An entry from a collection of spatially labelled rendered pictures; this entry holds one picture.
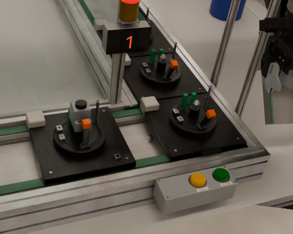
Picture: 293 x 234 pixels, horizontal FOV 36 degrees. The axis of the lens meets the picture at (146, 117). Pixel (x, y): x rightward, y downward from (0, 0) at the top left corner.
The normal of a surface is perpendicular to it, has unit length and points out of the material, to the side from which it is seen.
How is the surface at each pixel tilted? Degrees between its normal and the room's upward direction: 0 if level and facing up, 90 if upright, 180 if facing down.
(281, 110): 45
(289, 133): 0
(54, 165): 0
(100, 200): 90
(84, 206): 90
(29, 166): 0
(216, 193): 90
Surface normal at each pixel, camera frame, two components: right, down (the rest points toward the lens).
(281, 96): 0.23, -0.08
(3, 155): 0.13, -0.76
